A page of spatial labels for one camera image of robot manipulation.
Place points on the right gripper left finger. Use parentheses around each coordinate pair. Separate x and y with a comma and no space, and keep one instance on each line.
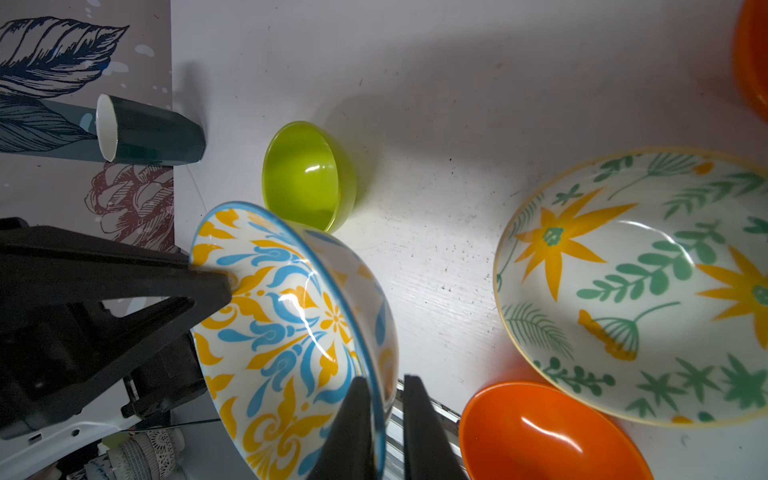
(348,450)

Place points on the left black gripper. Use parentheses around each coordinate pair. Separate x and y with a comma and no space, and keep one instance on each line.
(80,314)

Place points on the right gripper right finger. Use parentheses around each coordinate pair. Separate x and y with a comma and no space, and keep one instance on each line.
(428,454)

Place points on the blue yellow patterned bowl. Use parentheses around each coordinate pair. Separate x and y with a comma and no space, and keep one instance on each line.
(307,316)

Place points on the yellow flower bowl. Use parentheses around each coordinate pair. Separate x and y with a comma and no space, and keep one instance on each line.
(636,284)

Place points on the large orange bowl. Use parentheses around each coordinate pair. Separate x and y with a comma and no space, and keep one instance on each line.
(529,430)

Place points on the lime green bowl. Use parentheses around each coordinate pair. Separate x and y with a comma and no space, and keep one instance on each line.
(308,178)

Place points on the small orange bowl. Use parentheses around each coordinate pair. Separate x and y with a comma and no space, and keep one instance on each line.
(749,55)

